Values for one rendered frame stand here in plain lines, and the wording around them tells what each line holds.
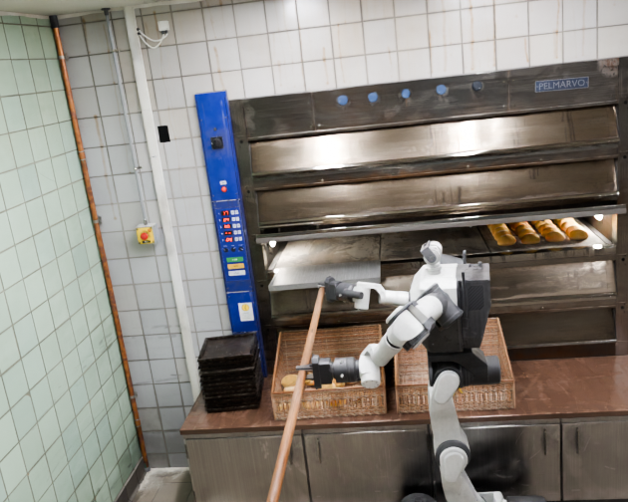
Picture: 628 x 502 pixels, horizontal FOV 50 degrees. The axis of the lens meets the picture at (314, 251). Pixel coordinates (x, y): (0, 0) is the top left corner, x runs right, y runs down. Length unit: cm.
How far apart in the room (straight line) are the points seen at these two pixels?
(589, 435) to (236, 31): 253
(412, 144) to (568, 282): 108
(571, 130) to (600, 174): 27
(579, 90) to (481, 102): 46
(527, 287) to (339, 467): 133
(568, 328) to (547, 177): 81
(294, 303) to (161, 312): 75
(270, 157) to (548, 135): 137
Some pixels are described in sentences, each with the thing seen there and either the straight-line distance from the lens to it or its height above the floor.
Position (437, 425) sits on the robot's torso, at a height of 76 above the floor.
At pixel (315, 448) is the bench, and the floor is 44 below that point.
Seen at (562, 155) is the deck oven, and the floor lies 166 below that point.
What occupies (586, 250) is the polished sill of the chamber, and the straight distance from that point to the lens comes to 364.
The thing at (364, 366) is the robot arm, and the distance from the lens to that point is 235.
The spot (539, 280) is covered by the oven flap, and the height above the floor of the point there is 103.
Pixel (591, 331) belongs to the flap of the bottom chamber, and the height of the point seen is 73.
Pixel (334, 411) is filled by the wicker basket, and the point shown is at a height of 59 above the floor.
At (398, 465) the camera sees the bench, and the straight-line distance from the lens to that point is 341.
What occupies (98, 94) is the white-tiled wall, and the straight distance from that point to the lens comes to 366.
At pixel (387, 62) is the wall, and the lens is 336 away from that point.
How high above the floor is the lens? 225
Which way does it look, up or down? 16 degrees down
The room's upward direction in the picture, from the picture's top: 7 degrees counter-clockwise
